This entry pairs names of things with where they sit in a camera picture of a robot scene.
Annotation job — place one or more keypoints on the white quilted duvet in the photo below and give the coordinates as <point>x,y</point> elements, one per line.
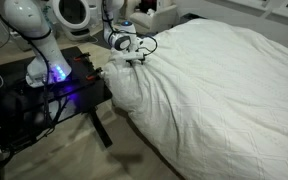
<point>224,100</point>

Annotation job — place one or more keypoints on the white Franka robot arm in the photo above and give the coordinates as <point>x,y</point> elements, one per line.
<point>30,23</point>

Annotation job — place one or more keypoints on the orange black clamp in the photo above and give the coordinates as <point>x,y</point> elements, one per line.
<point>81,57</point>
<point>94,74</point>

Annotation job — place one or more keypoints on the black robot table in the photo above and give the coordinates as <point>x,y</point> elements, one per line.
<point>84,90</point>

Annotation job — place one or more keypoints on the dark floor mat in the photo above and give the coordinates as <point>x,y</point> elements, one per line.
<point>99,38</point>

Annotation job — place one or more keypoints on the white armchair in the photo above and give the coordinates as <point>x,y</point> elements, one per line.
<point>160,18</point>

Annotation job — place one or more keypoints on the small white bin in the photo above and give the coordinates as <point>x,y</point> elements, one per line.
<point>94,15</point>

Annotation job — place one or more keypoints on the round white appliance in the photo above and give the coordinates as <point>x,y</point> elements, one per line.
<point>71,16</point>

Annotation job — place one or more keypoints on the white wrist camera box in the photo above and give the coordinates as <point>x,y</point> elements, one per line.
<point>134,55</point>

